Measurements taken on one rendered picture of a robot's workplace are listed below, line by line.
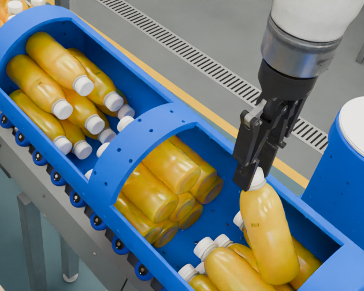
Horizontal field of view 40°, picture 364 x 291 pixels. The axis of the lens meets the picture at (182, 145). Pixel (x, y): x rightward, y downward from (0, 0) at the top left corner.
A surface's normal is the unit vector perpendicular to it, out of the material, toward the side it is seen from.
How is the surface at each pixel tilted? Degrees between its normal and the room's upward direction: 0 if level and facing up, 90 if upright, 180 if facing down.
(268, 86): 91
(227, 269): 31
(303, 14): 96
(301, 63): 91
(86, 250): 70
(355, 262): 17
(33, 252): 90
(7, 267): 0
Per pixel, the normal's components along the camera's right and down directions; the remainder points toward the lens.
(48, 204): -0.63, 0.16
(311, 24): -0.24, 0.87
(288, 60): -0.48, 0.59
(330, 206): -0.74, 0.40
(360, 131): 0.15, -0.69
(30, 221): 0.68, 0.59
